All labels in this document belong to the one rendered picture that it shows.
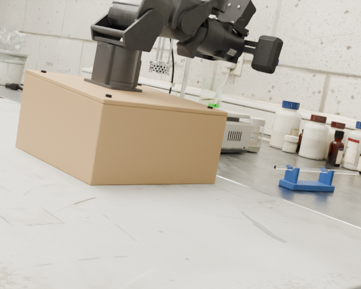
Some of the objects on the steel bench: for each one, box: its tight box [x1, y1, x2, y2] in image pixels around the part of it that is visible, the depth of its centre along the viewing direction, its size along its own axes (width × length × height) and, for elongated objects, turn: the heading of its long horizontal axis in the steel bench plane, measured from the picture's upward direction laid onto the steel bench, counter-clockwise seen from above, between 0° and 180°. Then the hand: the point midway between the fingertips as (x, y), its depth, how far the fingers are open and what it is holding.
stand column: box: [180, 57, 191, 98], centre depth 161 cm, size 3×3×70 cm
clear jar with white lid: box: [240, 116, 266, 153], centre depth 124 cm, size 6×6×8 cm
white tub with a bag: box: [0, 25, 29, 86], centre depth 191 cm, size 14×14×21 cm
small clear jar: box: [281, 135, 299, 154], centre depth 136 cm, size 4×4×4 cm
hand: (248, 54), depth 99 cm, fingers open, 9 cm apart
